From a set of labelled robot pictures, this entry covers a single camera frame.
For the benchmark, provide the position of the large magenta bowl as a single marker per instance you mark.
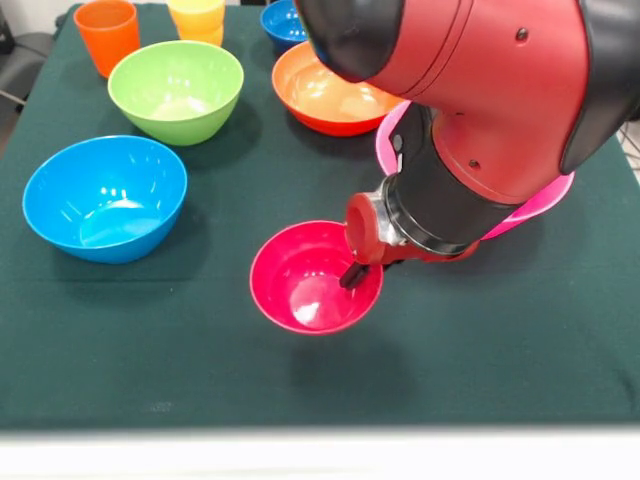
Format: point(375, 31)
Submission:
point(387, 135)

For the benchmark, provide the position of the small dark blue bowl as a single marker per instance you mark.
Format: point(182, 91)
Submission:
point(280, 22)

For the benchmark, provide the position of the orange bowl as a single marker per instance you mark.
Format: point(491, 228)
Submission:
point(325, 105)

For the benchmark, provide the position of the lime green bowl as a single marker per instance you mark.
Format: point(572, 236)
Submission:
point(175, 125)

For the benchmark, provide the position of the orange cup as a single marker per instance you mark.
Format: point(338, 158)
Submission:
point(107, 35)

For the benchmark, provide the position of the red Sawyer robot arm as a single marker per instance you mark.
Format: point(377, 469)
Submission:
point(500, 100)

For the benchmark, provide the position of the yellow cup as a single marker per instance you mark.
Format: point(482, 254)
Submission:
point(196, 15)

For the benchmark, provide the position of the light blue bowl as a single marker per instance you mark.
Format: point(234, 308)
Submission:
point(100, 200)

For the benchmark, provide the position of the small crimson pink bowl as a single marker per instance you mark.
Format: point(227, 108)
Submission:
point(300, 280)

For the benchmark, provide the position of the black pedestal foot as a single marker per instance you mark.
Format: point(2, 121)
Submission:
point(25, 62)

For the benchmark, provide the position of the dark green table cloth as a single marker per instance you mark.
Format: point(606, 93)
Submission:
point(320, 375)

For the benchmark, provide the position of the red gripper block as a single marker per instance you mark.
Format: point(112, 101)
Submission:
point(365, 230)

